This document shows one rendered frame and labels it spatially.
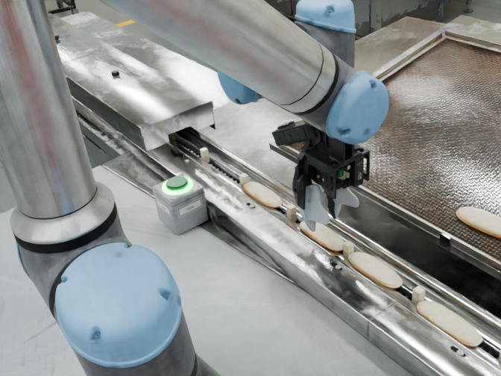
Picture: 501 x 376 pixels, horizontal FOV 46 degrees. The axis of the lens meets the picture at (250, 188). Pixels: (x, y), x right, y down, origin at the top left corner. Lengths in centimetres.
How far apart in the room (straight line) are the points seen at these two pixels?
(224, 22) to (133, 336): 29
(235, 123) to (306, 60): 86
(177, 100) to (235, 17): 84
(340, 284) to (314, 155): 19
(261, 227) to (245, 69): 50
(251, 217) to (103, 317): 50
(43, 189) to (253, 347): 39
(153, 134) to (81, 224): 64
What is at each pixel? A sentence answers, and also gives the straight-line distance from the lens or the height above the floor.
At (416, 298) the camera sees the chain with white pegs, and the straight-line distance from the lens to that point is 89.
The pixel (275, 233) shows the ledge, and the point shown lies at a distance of 99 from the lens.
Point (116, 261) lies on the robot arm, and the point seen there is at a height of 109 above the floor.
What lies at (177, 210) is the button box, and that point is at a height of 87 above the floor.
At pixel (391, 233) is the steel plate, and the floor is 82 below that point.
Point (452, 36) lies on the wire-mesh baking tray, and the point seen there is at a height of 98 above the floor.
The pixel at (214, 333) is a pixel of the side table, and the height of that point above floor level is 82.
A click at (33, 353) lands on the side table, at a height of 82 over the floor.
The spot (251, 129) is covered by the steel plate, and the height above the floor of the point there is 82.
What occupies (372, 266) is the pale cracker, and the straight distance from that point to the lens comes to 93.
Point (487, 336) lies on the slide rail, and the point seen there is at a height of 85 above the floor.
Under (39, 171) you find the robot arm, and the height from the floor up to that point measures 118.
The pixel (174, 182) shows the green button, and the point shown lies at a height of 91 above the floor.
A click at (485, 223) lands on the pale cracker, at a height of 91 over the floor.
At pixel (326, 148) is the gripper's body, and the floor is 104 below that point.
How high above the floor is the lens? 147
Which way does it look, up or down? 33 degrees down
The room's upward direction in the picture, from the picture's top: 6 degrees counter-clockwise
